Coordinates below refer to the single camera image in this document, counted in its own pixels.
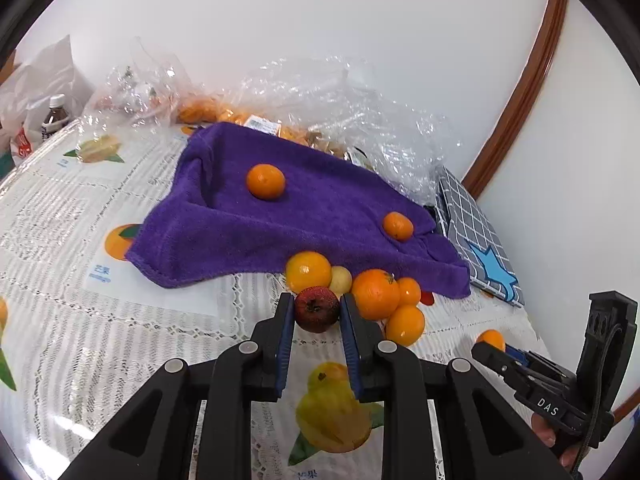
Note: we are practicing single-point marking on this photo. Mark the dark red round fruit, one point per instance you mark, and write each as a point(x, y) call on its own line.
point(316, 310)

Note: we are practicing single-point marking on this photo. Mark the medium orange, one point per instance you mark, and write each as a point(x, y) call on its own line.
point(266, 181)

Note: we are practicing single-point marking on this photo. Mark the brown bottle white cap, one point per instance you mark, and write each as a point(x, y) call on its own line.
point(54, 117)

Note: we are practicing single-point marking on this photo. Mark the bag of pale brown fruits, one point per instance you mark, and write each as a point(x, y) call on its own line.
point(330, 146)

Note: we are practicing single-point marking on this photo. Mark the small orange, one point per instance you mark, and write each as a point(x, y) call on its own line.
point(398, 226)
point(410, 291)
point(405, 326)
point(491, 338)

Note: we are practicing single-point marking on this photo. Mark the purple towel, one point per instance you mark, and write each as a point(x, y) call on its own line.
point(325, 210)

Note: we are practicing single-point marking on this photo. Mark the large orange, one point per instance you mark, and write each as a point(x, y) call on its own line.
point(375, 294)

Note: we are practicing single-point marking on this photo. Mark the bag of small oranges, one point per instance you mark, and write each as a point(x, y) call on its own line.
point(225, 111)

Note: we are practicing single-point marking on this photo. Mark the grey checked bag blue star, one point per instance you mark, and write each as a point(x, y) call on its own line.
point(475, 230)

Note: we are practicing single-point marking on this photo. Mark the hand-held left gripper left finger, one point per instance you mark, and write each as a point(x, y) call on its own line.
point(286, 345)

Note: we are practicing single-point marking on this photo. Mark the pale yellow small fruit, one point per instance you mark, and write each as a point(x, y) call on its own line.
point(342, 280)

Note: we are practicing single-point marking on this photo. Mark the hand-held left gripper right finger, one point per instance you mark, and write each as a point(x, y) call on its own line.
point(350, 347)

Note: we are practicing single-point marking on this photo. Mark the brown wooden door trim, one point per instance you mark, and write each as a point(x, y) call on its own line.
point(530, 75)

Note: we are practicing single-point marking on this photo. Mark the yellow-orange round orange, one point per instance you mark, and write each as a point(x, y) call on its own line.
point(307, 271)

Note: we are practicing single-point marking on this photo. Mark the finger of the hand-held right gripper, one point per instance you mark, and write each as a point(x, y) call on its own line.
point(495, 360)
point(520, 356)

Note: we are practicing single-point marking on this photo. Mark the large crumpled clear plastic bag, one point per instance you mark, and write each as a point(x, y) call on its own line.
point(360, 110)

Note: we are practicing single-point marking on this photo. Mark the small clear plastic bag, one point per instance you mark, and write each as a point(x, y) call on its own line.
point(135, 85)

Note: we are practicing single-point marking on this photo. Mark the white plastic bag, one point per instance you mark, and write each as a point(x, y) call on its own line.
point(40, 80)

